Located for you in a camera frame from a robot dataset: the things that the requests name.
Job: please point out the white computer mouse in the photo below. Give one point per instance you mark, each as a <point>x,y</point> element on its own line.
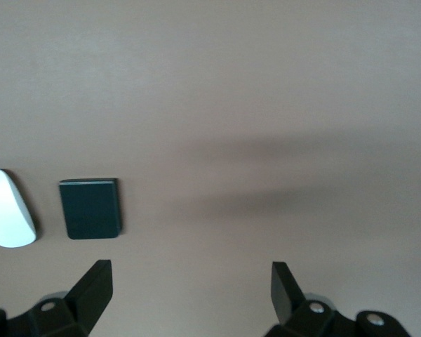
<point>7,210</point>

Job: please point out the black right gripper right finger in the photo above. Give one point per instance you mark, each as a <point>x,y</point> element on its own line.
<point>291,312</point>

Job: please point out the black phone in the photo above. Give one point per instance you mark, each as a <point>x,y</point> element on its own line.
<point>89,210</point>

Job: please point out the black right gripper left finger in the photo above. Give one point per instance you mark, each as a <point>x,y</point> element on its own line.
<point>80,305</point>

